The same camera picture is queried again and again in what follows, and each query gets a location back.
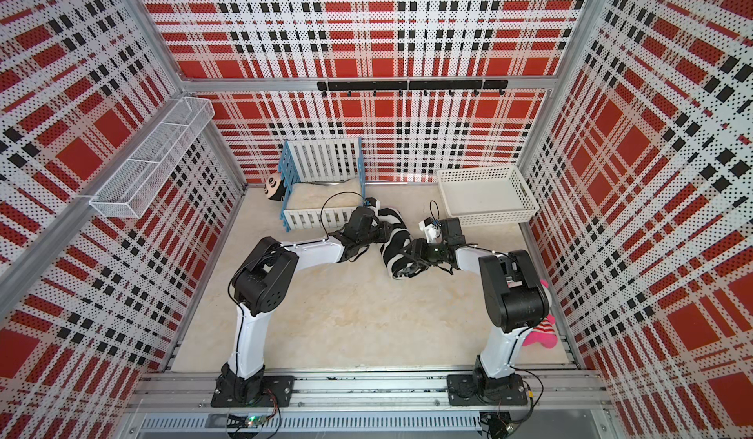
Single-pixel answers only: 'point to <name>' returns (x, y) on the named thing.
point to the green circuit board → (246, 421)
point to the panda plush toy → (274, 186)
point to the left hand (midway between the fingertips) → (394, 225)
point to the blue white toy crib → (319, 180)
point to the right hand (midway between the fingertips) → (408, 251)
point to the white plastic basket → (479, 194)
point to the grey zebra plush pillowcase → (399, 238)
